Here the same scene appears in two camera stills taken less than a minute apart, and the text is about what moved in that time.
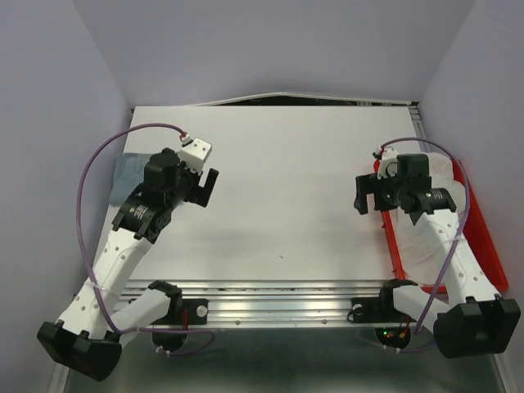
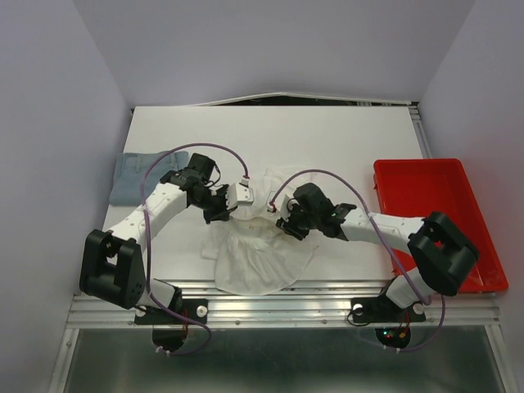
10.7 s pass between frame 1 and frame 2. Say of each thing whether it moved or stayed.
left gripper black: moved
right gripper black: moved
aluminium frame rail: stayed
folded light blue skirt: stayed
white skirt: moved
